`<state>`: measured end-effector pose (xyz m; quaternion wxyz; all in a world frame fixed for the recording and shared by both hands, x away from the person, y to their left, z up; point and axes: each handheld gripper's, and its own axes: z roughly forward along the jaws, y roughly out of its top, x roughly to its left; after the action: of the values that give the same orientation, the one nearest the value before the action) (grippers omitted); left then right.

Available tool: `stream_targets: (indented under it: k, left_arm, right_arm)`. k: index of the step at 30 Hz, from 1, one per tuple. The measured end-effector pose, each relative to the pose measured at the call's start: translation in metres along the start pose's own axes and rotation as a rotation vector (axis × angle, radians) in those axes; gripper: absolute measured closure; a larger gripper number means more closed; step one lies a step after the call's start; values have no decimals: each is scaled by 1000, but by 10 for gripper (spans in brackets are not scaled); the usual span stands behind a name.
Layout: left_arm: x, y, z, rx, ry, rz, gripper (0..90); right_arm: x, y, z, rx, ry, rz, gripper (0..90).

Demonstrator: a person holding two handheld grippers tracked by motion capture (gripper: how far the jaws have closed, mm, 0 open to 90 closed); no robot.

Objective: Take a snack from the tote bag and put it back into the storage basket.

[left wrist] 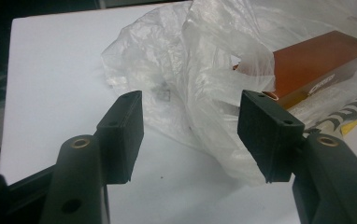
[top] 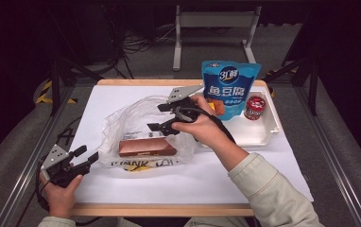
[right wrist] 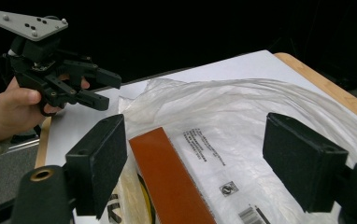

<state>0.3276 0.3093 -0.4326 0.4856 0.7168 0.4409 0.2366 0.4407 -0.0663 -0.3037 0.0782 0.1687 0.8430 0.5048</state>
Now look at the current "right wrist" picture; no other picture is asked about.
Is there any clear plastic smiley bag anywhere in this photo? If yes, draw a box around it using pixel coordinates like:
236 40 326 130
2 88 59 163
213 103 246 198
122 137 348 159
73 77 357 224

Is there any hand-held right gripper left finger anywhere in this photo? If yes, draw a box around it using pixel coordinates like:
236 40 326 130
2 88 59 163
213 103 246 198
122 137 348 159
64 113 129 220

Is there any white table cover sheet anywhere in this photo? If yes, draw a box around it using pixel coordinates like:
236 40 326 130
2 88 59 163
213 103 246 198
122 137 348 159
44 49 357 224

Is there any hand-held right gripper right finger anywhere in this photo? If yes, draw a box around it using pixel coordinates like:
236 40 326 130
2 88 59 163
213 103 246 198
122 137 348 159
262 112 350 214

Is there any aluminium frame rail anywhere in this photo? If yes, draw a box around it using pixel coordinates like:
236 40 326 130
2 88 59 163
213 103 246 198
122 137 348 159
6 137 41 154

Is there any brown box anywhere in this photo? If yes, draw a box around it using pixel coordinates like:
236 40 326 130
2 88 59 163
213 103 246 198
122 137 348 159
128 126 218 224

